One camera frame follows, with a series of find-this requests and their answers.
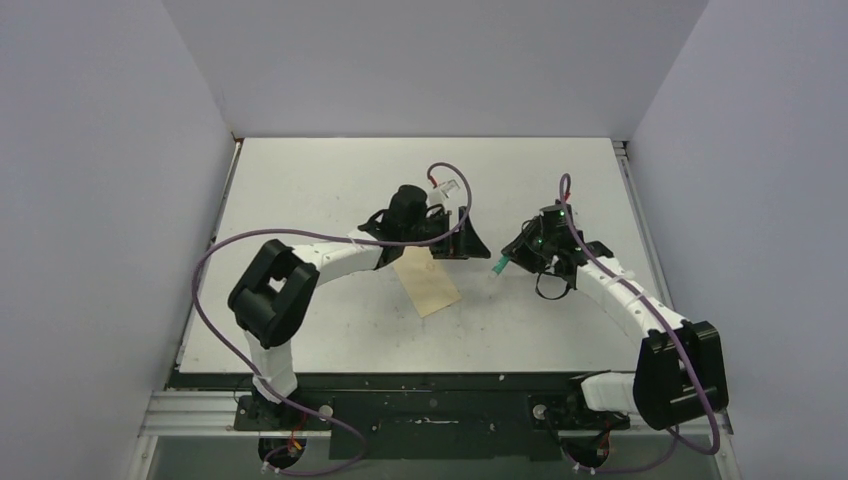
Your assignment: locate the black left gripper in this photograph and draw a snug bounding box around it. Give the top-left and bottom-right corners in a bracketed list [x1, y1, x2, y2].
[402, 207, 489, 261]

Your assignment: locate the green white glue stick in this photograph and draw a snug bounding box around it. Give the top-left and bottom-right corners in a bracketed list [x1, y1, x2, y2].
[489, 256, 510, 278]

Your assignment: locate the cream paper envelope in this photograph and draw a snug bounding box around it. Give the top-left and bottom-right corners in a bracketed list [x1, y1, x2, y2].
[393, 247, 462, 318]

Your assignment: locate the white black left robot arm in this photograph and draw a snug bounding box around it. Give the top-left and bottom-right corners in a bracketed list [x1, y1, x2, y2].
[228, 180, 491, 431]

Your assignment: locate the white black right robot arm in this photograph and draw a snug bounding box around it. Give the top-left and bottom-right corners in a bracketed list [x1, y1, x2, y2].
[501, 204, 729, 430]

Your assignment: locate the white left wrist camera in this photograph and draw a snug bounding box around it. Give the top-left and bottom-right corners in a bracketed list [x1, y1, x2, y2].
[427, 179, 462, 210]

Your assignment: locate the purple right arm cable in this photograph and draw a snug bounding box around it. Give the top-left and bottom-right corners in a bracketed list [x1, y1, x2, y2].
[558, 173, 722, 475]

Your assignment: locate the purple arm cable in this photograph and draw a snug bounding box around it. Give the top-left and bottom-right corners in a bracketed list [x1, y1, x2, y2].
[558, 173, 722, 475]
[191, 162, 473, 477]

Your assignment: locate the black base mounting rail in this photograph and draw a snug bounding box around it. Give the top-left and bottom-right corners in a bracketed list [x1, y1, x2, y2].
[165, 370, 700, 475]

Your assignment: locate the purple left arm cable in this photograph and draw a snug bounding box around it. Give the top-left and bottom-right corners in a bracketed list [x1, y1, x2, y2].
[191, 162, 473, 477]

